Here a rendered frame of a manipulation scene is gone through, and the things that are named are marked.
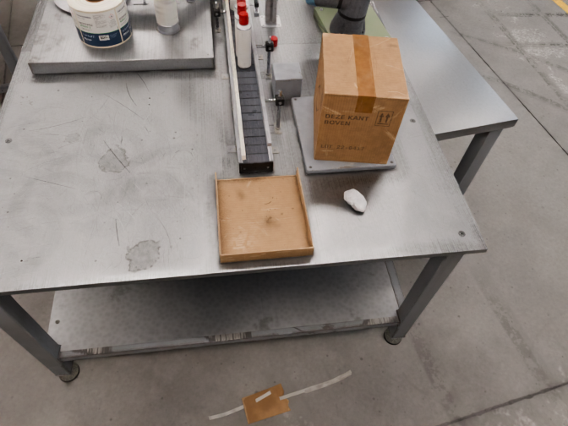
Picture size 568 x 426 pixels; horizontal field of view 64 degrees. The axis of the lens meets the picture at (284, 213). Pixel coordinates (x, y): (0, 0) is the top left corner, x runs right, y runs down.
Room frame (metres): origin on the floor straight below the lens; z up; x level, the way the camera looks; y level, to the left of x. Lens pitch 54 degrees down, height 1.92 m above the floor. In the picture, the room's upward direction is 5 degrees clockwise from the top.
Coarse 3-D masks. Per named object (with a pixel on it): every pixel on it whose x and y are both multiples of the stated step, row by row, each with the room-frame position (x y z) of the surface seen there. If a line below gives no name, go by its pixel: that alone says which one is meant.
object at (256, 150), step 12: (228, 0) 1.89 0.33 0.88; (252, 60) 1.48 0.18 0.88; (240, 72) 1.40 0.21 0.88; (252, 72) 1.40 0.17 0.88; (240, 84) 1.33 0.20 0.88; (252, 84) 1.34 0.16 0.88; (240, 96) 1.26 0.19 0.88; (252, 96) 1.27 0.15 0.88; (240, 108) 1.20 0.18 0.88; (252, 108) 1.20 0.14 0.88; (252, 120) 1.15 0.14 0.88; (252, 132) 1.09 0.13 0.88; (264, 132) 1.09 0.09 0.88; (252, 144) 1.03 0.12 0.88; (264, 144) 1.04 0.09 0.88; (252, 156) 0.98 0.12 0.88; (264, 156) 0.98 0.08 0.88
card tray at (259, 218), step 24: (216, 192) 0.83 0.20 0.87; (240, 192) 0.87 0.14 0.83; (264, 192) 0.88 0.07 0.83; (288, 192) 0.89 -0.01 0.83; (240, 216) 0.78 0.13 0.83; (264, 216) 0.78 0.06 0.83; (288, 216) 0.79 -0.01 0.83; (240, 240) 0.69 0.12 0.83; (264, 240) 0.70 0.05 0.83; (288, 240) 0.71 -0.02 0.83; (312, 240) 0.69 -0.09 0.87
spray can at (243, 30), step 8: (240, 16) 1.43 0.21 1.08; (240, 24) 1.43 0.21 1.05; (248, 24) 1.44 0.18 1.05; (240, 32) 1.42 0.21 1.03; (248, 32) 1.43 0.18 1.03; (240, 40) 1.42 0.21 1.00; (248, 40) 1.43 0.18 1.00; (240, 48) 1.42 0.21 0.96; (248, 48) 1.43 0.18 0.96; (240, 56) 1.42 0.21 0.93; (248, 56) 1.43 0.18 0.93; (240, 64) 1.42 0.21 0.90; (248, 64) 1.43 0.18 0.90
